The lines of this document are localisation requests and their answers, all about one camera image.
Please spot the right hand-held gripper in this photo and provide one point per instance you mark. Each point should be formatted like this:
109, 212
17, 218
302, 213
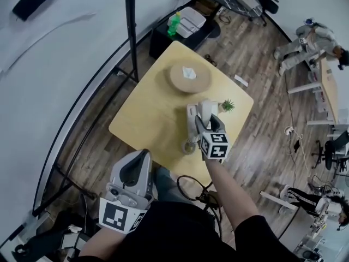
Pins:
215, 146

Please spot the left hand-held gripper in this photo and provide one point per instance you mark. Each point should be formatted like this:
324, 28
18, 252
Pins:
131, 192

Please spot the white telephone base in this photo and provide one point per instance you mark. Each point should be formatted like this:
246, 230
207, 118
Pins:
191, 121

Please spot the white telephone handset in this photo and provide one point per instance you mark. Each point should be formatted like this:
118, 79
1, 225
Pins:
206, 109

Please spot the person's right forearm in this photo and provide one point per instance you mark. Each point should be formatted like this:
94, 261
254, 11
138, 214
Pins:
229, 192

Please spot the person's left forearm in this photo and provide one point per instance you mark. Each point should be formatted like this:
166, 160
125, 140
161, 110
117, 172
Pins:
103, 244

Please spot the person's grey trouser leg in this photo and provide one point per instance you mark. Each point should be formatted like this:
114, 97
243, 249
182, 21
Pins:
169, 187

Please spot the small green potted plant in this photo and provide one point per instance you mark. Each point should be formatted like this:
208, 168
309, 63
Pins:
227, 106

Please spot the person's black shirt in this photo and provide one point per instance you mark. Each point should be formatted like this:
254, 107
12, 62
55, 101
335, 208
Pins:
177, 236

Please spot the white paper slip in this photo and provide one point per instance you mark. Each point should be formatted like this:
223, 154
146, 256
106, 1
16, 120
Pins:
241, 80

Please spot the round wooden tissue box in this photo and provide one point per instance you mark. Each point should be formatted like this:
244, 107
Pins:
177, 82

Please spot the white power strip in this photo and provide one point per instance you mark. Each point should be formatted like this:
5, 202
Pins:
288, 130

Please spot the white tissue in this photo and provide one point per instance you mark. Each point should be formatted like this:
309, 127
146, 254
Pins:
189, 72

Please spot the white table leg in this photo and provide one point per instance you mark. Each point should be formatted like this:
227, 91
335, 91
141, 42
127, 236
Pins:
275, 201

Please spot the small dark floor object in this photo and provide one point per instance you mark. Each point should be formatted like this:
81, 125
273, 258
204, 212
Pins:
211, 59

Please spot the black office chair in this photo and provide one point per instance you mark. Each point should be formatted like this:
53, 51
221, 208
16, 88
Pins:
268, 4
331, 151

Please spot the black low cabinet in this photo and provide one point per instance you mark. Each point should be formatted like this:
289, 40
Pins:
163, 41

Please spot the white printer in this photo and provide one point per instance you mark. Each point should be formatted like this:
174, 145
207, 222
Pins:
191, 20

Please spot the wooden desk with white legs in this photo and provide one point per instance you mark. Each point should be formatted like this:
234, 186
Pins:
328, 86

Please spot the green plastic bottle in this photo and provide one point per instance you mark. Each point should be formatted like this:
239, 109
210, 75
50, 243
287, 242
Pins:
173, 24

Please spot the black stand pole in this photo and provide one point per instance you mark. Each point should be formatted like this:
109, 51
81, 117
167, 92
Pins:
131, 23

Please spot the black wall-mounted bar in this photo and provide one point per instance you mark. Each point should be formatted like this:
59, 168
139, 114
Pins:
35, 1

